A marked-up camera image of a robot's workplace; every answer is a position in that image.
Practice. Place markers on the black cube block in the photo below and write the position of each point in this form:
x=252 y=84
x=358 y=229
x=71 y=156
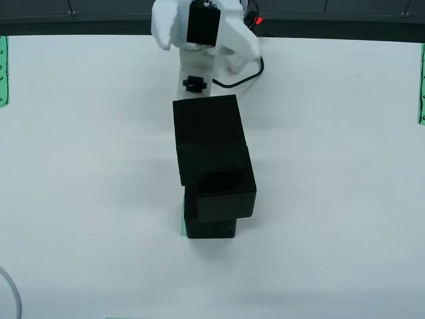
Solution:
x=225 y=209
x=209 y=123
x=212 y=231

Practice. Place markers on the orange and black clamp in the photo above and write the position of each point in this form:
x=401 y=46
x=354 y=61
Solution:
x=259 y=21

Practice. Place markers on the green paper strip with arrows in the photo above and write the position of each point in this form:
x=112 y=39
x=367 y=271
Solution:
x=3 y=73
x=421 y=83

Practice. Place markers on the green striped square marker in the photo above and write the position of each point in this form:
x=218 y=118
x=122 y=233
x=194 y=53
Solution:
x=182 y=229

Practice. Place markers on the camera on white mount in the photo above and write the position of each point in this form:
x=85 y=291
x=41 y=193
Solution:
x=196 y=63

